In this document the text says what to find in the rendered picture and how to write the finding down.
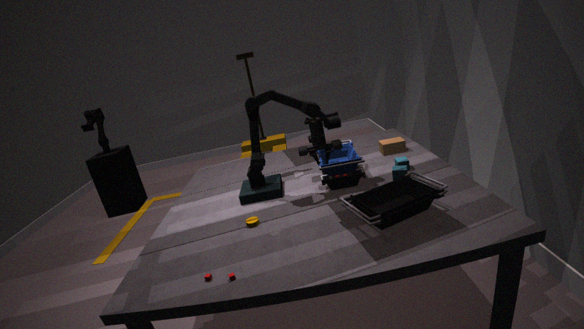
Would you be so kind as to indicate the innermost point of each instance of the tan rectangular box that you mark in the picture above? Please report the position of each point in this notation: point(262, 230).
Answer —
point(392, 146)

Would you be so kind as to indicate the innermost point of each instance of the yellow flat disc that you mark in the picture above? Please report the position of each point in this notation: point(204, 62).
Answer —
point(252, 222)

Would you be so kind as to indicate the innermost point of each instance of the small teal block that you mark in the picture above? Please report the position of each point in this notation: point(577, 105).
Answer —
point(398, 171)
point(399, 161)

